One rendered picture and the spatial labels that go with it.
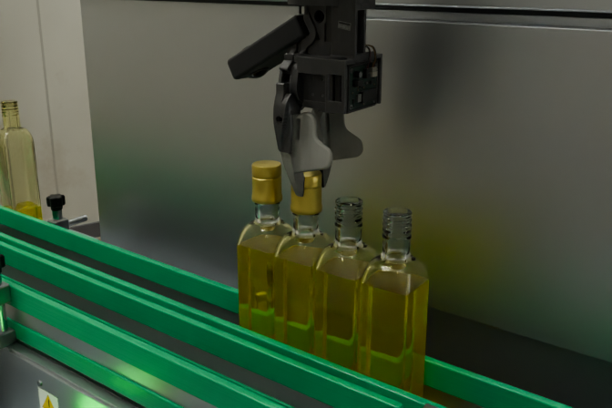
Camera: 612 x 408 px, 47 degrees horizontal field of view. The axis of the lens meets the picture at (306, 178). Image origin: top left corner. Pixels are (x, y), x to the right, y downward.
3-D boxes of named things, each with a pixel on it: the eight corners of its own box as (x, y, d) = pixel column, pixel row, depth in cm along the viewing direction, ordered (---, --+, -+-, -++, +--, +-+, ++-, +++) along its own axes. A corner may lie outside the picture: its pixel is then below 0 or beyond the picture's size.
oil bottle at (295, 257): (338, 393, 86) (341, 229, 80) (311, 416, 82) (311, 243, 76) (300, 378, 89) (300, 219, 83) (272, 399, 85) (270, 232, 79)
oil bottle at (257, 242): (301, 377, 90) (300, 218, 84) (272, 397, 85) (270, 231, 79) (268, 362, 93) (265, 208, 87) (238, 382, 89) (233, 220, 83)
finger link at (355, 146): (356, 195, 77) (351, 114, 73) (311, 185, 80) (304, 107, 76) (372, 183, 79) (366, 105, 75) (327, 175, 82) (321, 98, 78)
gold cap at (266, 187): (249, 203, 81) (248, 167, 80) (255, 194, 84) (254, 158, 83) (279, 205, 80) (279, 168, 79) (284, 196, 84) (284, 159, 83)
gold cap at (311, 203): (328, 209, 79) (329, 171, 78) (310, 218, 76) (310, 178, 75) (302, 202, 81) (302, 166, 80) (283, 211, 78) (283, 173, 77)
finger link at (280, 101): (281, 154, 72) (289, 66, 70) (270, 151, 73) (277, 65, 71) (308, 151, 76) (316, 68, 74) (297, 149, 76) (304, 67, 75)
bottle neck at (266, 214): (285, 219, 83) (284, 179, 82) (269, 225, 81) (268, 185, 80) (266, 213, 85) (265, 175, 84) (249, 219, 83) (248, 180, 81)
